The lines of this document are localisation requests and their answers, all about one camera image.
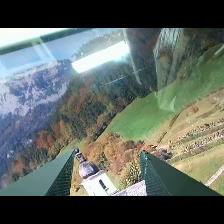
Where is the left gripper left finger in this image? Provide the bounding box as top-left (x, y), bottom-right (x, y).
top-left (0, 148), bottom-right (78, 197)

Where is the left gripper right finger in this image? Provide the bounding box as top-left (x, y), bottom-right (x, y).
top-left (140, 150), bottom-right (221, 197)

